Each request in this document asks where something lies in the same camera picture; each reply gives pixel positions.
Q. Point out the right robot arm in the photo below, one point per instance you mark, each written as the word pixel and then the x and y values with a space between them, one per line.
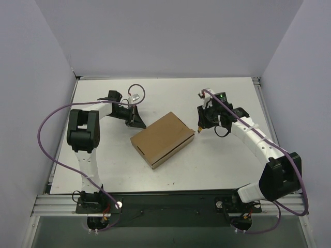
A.
pixel 244 128

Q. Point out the brown cardboard express box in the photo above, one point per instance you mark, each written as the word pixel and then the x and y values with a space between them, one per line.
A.
pixel 162 139

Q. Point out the aluminium front frame rail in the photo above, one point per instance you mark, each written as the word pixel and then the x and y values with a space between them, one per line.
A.
pixel 65 205

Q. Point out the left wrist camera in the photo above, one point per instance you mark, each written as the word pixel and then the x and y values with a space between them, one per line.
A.
pixel 134 98

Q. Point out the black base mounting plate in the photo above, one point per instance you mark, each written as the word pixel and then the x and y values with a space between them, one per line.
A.
pixel 169 218

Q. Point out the aluminium table edge rail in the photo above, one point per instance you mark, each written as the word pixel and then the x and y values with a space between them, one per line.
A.
pixel 269 124

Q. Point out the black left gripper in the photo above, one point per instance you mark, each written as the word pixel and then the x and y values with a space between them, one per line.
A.
pixel 132 117

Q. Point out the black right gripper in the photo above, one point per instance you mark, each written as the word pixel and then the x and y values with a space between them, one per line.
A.
pixel 204 118

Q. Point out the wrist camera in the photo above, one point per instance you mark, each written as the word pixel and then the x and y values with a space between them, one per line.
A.
pixel 207 99
pixel 134 98

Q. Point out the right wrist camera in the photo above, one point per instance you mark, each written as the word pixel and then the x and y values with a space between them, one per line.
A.
pixel 207 99

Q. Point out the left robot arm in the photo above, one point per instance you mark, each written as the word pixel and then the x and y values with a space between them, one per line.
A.
pixel 83 135

